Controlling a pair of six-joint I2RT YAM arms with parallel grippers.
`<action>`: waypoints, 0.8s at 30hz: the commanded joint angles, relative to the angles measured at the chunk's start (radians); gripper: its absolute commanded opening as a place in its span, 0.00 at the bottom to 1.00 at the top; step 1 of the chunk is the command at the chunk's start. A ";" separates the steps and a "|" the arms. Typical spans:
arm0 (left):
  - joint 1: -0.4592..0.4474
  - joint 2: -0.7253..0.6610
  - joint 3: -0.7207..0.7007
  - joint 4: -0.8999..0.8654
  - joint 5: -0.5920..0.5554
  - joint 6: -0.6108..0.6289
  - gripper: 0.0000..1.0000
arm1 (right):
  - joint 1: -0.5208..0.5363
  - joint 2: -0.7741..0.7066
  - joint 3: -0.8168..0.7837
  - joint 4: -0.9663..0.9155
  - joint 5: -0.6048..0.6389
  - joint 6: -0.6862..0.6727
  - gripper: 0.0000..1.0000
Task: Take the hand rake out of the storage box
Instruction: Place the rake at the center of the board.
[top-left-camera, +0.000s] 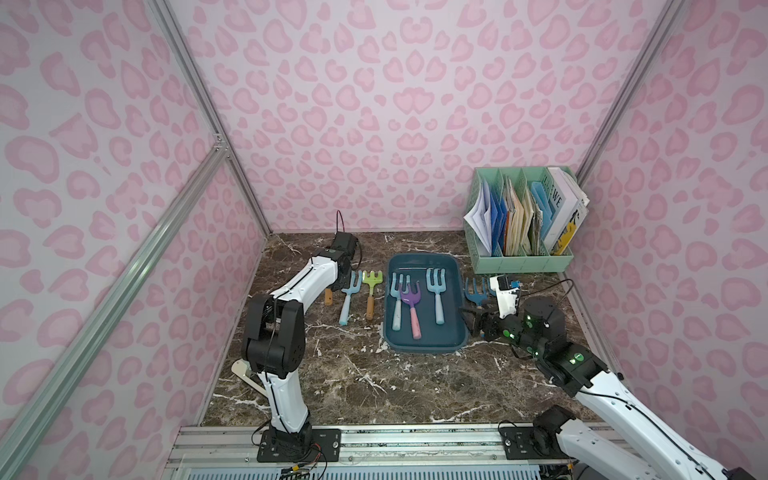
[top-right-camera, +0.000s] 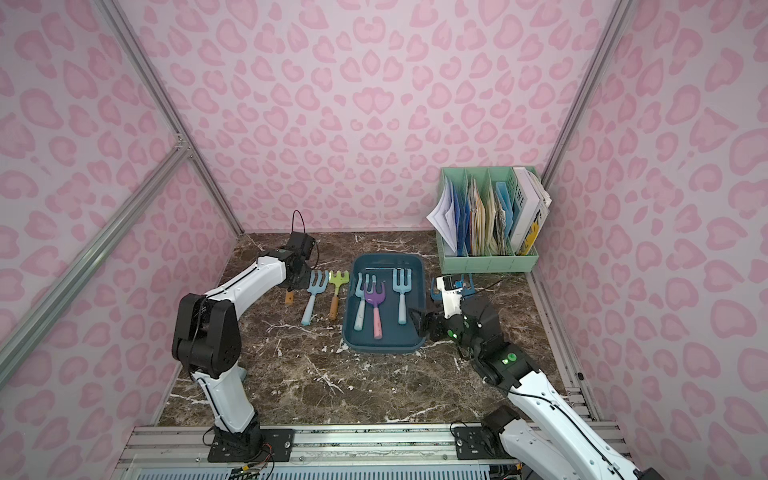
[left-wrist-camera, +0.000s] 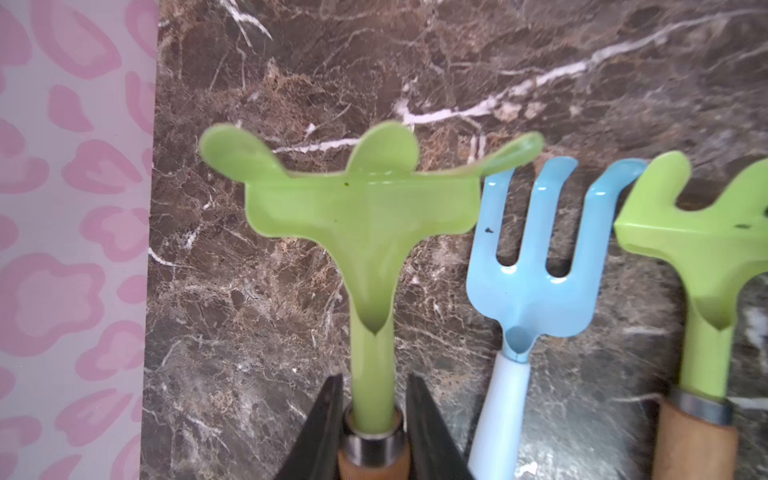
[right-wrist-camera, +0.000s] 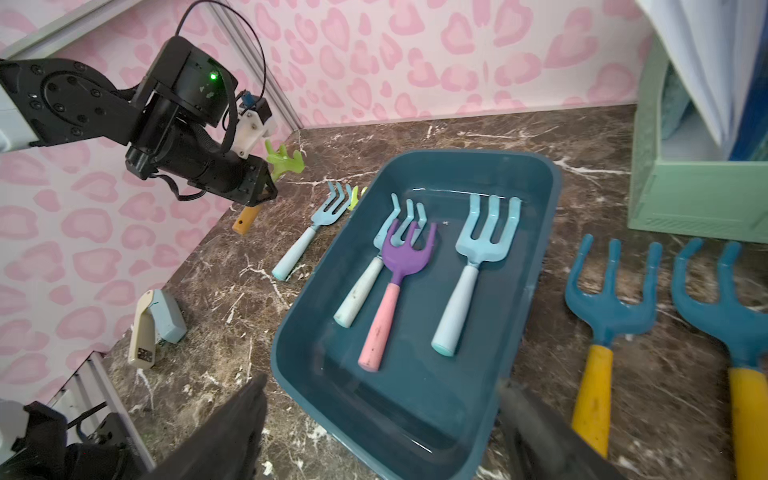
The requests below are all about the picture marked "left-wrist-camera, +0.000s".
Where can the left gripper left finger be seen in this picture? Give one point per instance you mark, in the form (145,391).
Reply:
(314,455)

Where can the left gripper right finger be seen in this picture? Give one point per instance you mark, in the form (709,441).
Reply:
(434,454)

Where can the light blue fork white handle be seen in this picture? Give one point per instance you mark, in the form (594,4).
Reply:
(527,301)

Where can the green rake orange handle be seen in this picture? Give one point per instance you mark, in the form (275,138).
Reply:
(368,217)

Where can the green rake wooden handle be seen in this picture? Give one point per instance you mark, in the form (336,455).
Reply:
(716,251)

